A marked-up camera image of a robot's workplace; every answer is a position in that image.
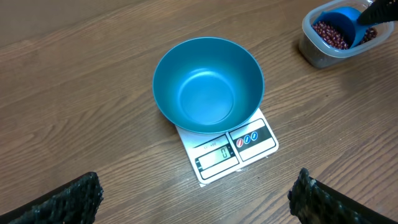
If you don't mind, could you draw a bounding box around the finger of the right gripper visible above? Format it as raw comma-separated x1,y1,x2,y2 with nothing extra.
357,0,398,25

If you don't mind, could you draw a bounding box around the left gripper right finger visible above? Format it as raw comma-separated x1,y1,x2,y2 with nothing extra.
287,168,397,224

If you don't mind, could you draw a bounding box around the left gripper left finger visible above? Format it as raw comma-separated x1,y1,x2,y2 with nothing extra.
1,172,103,224

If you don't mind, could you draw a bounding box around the blue plastic scoop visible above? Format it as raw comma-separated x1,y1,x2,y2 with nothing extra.
313,6,372,48

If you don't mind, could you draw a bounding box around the white digital kitchen scale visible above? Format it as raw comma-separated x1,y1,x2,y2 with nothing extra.
177,109,279,187

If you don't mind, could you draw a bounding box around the teal blue bowl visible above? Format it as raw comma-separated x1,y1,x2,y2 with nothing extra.
152,37,265,134

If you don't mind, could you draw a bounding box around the clear plastic container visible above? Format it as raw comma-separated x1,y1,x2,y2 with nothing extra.
298,0,397,68

